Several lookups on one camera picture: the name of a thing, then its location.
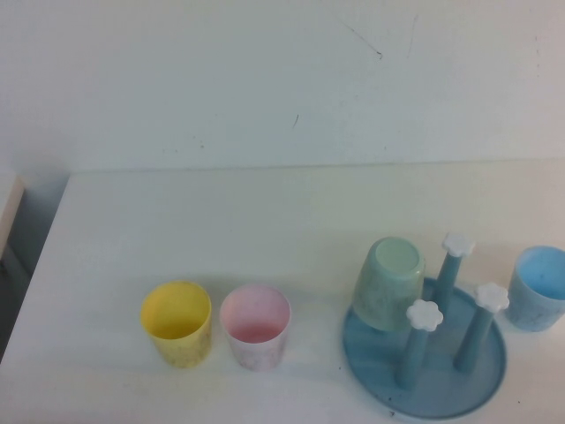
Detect blue cup drying rack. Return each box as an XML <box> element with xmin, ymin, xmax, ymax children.
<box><xmin>342</xmin><ymin>231</ymin><xmax>509</xmax><ymax>420</ymax></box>

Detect light blue plastic cup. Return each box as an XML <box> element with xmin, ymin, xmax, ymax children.
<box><xmin>503</xmin><ymin>245</ymin><xmax>565</xmax><ymax>334</ymax></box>

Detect white side table beige edge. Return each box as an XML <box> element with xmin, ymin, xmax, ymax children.
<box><xmin>0</xmin><ymin>173</ymin><xmax>26</xmax><ymax>266</ymax></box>

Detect pink plastic cup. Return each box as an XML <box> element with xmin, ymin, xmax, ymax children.
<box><xmin>219</xmin><ymin>284</ymin><xmax>293</xmax><ymax>372</ymax></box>

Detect yellow plastic cup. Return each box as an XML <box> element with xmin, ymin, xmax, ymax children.
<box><xmin>139</xmin><ymin>280</ymin><xmax>214</xmax><ymax>369</ymax></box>

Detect green plastic cup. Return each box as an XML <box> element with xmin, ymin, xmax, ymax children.
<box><xmin>352</xmin><ymin>236</ymin><xmax>427</xmax><ymax>333</ymax></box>

